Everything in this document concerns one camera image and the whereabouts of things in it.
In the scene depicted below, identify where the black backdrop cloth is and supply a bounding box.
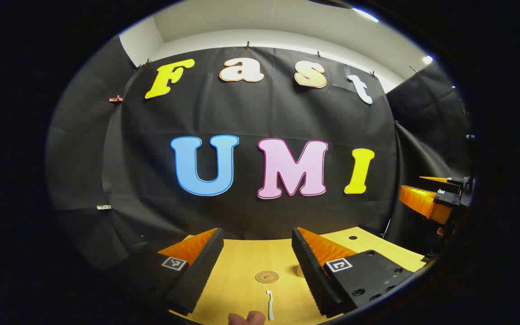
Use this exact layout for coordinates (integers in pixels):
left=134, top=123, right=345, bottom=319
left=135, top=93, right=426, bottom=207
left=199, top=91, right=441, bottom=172
left=46, top=36, right=473, bottom=271

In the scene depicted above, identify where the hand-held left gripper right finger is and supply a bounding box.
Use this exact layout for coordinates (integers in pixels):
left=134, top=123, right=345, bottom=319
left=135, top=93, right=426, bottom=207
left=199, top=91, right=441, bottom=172
left=292, top=227, right=415, bottom=319

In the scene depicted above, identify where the wooden desktop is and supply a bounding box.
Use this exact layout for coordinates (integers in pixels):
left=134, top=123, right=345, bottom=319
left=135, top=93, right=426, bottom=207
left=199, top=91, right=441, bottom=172
left=170, top=227, right=427, bottom=325

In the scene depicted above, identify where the round wooden coaster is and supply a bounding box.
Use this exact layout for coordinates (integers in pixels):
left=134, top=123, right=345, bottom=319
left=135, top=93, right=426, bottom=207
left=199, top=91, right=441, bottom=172
left=255, top=270, right=280, bottom=284

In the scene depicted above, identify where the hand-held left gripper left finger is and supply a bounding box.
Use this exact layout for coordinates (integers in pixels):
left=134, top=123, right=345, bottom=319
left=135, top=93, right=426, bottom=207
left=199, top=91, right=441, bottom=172
left=122, top=227, right=225, bottom=316

